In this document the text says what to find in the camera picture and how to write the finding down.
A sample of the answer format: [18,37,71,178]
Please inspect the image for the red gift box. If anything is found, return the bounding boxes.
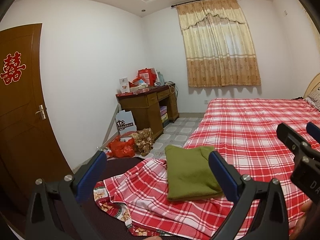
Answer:
[138,68,157,87]

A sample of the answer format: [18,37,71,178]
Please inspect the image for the red double happiness sticker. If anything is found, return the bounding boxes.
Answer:
[1,51,26,86]

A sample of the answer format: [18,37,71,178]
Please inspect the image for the white printed paper bag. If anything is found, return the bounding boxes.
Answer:
[116,110,137,135]

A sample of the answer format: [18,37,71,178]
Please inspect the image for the patterned red green bed skirt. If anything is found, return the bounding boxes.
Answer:
[93,181,161,237]

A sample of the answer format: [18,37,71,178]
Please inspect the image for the cream wooden headboard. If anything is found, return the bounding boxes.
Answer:
[303,73,320,98]

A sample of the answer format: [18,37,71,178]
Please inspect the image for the white greeting card box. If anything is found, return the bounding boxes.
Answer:
[119,77,130,93]

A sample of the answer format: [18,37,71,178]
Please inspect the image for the beige floral window curtain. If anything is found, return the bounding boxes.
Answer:
[176,0,261,88]

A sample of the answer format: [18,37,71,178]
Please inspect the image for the person's right hand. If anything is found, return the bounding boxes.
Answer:
[290,200,313,239]

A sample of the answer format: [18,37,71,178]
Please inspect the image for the brown wooden desk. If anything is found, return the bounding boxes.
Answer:
[116,83,180,139]

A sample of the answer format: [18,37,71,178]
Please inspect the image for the brown floral cloth bundle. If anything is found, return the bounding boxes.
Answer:
[130,128,154,157]

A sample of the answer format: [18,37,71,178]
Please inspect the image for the brown wooden door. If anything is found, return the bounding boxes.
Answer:
[1,23,71,236]

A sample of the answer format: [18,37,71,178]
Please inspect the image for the grey patterned pillow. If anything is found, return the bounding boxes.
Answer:
[304,85,320,111]

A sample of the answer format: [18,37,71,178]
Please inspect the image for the red plastic bag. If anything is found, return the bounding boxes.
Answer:
[107,135,135,158]

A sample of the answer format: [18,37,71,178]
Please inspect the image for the black curtain rod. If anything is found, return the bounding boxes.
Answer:
[171,0,241,8]

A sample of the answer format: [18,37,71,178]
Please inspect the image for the green orange striped knit sweater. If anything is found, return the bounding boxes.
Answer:
[165,145,223,202]

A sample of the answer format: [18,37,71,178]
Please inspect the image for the silver door handle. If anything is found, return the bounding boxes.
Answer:
[35,105,47,120]

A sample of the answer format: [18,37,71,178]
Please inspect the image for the red white plaid bedsheet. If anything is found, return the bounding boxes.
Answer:
[103,99,319,239]

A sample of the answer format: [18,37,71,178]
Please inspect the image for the stacked books in desk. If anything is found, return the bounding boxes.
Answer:
[160,106,169,128]

